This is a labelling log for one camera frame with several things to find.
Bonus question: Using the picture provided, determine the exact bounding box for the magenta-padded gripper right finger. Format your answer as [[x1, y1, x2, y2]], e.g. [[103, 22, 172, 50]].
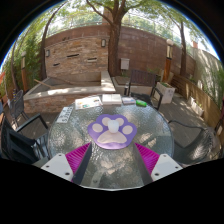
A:
[[133, 142, 184, 186]]

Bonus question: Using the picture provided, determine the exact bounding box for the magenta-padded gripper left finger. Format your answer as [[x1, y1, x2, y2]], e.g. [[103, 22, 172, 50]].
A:
[[40, 142, 93, 186]]

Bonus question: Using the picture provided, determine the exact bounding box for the white computer mouse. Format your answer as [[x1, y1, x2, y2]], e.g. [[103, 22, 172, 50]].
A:
[[107, 119, 120, 134]]

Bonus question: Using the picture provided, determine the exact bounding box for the purple paw-print mouse pad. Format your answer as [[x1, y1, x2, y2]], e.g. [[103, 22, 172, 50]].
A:
[[87, 113, 138, 151]]

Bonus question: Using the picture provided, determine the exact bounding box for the dark mesh round chair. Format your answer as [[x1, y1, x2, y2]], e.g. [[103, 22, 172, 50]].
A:
[[166, 119, 224, 164]]

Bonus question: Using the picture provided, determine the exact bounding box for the black armchair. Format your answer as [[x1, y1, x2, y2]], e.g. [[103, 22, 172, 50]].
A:
[[0, 113, 51, 162]]

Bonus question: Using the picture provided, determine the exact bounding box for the white numbered strip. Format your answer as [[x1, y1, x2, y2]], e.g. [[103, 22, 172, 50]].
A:
[[55, 105, 74, 124]]

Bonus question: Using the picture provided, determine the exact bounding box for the green plastic packet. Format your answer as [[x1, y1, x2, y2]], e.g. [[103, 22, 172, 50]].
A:
[[135, 99, 148, 108]]

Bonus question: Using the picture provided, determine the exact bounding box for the printed paper sheet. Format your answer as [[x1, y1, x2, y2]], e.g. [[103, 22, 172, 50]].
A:
[[74, 95, 103, 111]]

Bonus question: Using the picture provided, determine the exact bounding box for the white planter box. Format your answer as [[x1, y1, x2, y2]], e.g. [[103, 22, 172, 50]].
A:
[[154, 81, 176, 105]]

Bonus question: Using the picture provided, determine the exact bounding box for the small white booklet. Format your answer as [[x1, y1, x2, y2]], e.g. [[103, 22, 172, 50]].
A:
[[121, 96, 137, 106]]

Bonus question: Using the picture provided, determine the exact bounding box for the flat white box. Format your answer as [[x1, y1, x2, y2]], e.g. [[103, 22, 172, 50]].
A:
[[101, 94, 113, 106], [111, 93, 123, 106]]

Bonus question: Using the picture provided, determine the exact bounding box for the dark slatted patio chair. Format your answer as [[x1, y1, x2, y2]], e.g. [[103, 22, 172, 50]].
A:
[[123, 69, 164, 111]]

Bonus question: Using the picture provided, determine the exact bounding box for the grey utility box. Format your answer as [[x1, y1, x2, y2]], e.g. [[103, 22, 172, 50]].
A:
[[120, 58, 131, 71]]

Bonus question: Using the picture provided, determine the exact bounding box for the leaning tree trunk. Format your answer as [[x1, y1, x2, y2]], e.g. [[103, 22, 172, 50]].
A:
[[39, 6, 64, 81]]

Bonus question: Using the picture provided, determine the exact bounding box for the thin straight tree trunk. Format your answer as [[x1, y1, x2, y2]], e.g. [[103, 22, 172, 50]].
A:
[[179, 19, 188, 78]]

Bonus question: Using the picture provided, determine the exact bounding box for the large tree trunk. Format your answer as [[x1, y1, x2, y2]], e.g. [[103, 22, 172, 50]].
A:
[[85, 0, 128, 78]]

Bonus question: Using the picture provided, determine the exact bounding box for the wooden post with lamp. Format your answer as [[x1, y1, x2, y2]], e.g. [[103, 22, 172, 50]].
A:
[[164, 39, 174, 83]]

